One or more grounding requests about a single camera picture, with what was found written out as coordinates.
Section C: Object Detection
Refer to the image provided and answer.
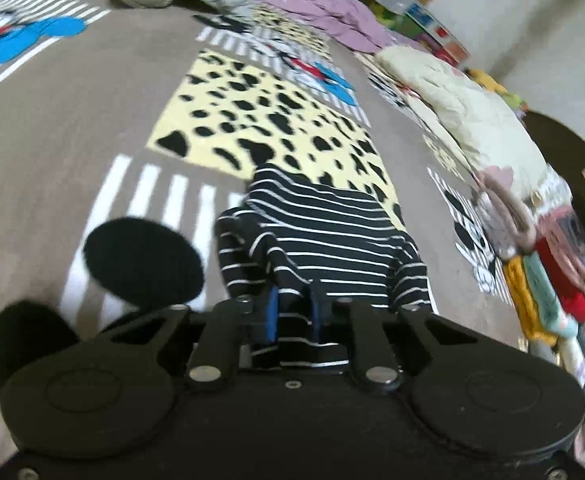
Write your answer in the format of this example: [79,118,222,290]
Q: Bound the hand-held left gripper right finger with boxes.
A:
[309,285,479,394]

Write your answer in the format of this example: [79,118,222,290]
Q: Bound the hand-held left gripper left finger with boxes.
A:
[102,287,281,394]

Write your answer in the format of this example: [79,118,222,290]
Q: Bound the black white striped shirt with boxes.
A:
[214,162,434,370]

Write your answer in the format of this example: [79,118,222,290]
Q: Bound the stack of folded clothes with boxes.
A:
[501,200,585,356]

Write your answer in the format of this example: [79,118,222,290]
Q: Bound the pale pink fluffy garment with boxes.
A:
[474,166,542,262]

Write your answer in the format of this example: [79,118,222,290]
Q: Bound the printed cartoon blanket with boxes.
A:
[0,0,528,476]

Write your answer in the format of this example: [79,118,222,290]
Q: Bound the cream duvet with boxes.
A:
[374,45,573,213]

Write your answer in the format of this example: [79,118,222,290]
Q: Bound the grey folded cloth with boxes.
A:
[553,332,585,397]

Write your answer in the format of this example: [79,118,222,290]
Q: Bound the yellow plush toy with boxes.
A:
[464,67,509,95]

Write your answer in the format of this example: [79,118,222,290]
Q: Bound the green plush toy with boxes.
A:
[501,91,529,113]

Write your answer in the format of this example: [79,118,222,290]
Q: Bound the purple duvet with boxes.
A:
[242,0,416,55]

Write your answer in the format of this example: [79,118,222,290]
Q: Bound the dark wooden headboard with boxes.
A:
[521,109,585,256]

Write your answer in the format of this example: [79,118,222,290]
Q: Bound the colourful picture panels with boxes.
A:
[367,1,472,67]

